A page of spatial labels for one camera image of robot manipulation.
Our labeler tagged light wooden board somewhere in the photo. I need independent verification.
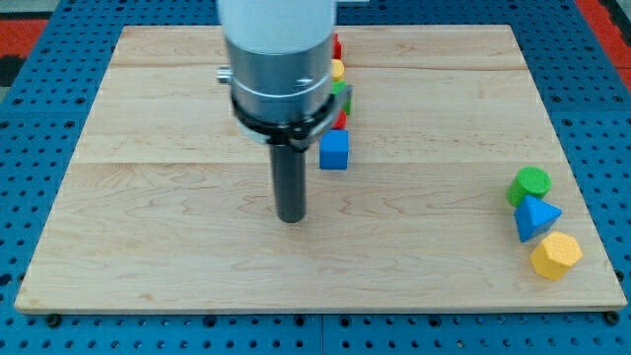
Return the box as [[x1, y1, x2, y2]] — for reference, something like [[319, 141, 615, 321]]
[[15, 25, 627, 315]]

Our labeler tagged red circle block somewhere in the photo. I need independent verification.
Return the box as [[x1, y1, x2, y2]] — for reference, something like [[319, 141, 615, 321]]
[[331, 110, 347, 130]]

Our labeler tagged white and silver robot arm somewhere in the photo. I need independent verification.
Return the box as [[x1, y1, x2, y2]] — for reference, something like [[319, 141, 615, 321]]
[[217, 0, 353, 152]]

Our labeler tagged red block at back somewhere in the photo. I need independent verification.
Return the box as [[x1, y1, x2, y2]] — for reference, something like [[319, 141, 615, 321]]
[[332, 33, 342, 60]]

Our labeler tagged blue cube block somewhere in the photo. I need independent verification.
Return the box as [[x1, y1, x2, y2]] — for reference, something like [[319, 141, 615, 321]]
[[319, 130, 350, 170]]

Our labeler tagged green cylinder block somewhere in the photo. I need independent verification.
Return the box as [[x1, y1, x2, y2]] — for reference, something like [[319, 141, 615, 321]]
[[506, 166, 552, 207]]

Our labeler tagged yellow block behind arm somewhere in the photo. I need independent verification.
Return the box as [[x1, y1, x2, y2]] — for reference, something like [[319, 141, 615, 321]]
[[331, 58, 345, 82]]

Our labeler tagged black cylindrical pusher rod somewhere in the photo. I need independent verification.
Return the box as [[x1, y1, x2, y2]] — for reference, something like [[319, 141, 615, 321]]
[[269, 145, 307, 223]]

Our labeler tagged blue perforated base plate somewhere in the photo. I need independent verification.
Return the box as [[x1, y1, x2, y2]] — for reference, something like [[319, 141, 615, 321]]
[[1, 0, 630, 354]]

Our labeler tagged blue triangular prism block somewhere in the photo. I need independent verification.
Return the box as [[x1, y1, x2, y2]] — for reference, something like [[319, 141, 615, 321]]
[[514, 195, 562, 243]]

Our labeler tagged yellow hexagon block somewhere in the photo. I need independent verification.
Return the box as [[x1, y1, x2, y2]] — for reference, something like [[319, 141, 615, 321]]
[[529, 231, 584, 281]]

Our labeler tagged green block behind arm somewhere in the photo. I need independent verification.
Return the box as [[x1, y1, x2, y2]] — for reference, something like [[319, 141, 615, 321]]
[[331, 80, 352, 115]]

